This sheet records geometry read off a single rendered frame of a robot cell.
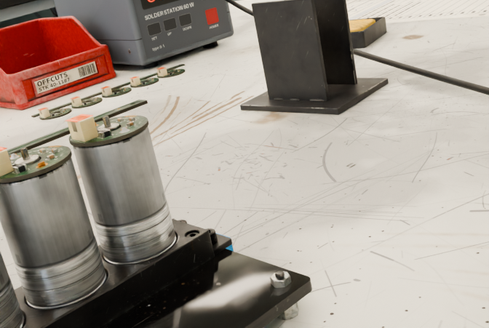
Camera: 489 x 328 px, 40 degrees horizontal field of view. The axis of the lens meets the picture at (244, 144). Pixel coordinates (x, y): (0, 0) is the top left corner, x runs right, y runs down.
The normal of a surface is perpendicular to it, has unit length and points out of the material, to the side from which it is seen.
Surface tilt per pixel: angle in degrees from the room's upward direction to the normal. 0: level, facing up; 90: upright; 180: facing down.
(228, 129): 0
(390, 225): 0
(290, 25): 90
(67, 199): 90
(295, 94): 90
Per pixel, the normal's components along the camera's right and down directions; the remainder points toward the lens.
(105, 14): -0.74, 0.35
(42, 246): 0.11, 0.30
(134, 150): 0.71, 0.09
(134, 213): 0.36, 0.23
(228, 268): -0.19, -0.93
